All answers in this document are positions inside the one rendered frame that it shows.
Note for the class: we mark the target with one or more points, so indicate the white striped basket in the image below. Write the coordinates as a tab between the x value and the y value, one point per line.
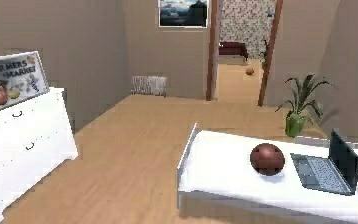
149	85

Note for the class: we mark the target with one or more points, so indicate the brown room door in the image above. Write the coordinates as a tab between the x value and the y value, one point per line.
212	50

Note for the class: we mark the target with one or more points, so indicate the small orange ball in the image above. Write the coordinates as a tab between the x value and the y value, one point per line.
250	71

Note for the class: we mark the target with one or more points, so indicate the dark red sofa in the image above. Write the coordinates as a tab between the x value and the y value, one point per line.
233	48

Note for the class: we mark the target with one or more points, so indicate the white bed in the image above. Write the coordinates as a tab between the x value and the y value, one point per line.
240	173

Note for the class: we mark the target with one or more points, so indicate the dark red ball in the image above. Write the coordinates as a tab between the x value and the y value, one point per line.
267	159

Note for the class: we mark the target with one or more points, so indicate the framed mountain landscape picture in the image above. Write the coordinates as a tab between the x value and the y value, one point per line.
183	12

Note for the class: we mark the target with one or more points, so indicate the green potted house plant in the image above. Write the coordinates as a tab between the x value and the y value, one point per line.
298	106

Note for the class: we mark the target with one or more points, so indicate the grey open laptop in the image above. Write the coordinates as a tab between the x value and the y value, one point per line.
323	170

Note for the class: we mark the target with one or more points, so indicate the white chest of drawers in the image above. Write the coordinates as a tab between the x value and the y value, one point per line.
23	146

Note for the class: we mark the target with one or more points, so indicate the framed market poster picture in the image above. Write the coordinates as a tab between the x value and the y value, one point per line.
15	81

